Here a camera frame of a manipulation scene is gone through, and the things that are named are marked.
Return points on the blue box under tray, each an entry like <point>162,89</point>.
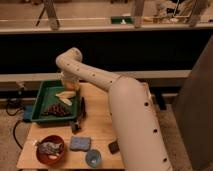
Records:
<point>27,115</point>

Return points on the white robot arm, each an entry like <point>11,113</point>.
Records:
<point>133,115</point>

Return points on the green plastic tray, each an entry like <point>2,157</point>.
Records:
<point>46,98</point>

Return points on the green box in background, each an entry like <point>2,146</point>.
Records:
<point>121,20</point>

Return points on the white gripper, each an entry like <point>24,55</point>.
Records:
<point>69,81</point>

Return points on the blue cup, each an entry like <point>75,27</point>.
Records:
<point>93,158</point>

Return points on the blue sponge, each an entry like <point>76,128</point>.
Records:
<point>80,143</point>

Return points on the black handled tool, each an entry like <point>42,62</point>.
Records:
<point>76,124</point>

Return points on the pile of dark grapes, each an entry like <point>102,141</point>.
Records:
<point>57,110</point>

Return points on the crumpled grey wrapper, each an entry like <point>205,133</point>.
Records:
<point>50,148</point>

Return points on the red bowl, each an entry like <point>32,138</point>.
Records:
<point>50,159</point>

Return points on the banana slices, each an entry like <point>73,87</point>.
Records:
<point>66,96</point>

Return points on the black phone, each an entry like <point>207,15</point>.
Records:
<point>113,147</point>

